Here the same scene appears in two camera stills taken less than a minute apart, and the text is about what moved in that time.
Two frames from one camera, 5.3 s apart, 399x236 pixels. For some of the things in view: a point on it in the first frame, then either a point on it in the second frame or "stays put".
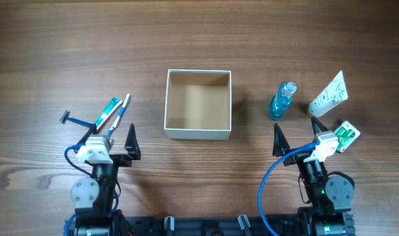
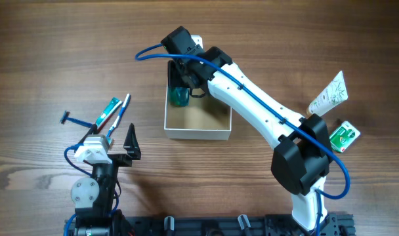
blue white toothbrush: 115,122 stays put
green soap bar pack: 346,134 stays put
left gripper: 133,150 stays put
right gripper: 282,145 -> 182,65
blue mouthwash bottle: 282,99 -> 178,96
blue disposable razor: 65,117 stays put
